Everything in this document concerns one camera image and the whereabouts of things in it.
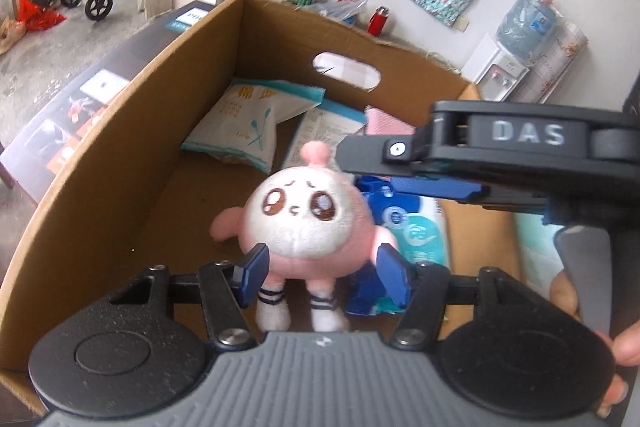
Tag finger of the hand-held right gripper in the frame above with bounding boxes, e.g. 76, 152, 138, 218
336, 134, 419, 174
359, 174, 489, 204

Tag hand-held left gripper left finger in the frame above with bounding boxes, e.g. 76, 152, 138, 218
107, 243, 271, 351

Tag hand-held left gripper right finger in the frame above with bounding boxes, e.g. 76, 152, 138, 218
376, 243, 536, 351

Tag blue and white wipes pack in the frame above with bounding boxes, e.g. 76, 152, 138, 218
347, 174, 451, 316

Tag blue carton with text panel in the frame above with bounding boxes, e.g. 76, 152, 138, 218
292, 99, 368, 152

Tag pink plush doll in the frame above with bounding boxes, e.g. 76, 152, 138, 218
210, 141, 386, 333

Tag white teal cotton swab packet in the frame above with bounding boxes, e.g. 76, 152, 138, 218
180, 79, 326, 172

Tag printed cardboard box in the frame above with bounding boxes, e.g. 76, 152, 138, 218
0, 0, 517, 418

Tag person's right hand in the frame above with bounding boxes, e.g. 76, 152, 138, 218
549, 272, 640, 419

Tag pink towel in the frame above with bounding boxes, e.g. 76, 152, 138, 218
364, 105, 416, 138

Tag white water dispenser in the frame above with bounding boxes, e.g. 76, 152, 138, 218
460, 34, 531, 102

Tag pale teal plastic bag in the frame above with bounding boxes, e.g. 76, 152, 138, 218
514, 211, 568, 281

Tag blue water bottle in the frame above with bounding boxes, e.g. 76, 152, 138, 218
495, 0, 559, 70

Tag clear plastic bag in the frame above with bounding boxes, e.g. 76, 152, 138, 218
270, 0, 372, 28

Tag red plastic bag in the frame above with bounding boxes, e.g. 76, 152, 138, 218
17, 0, 67, 30

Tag beige slippers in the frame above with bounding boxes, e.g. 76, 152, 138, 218
0, 17, 26, 56

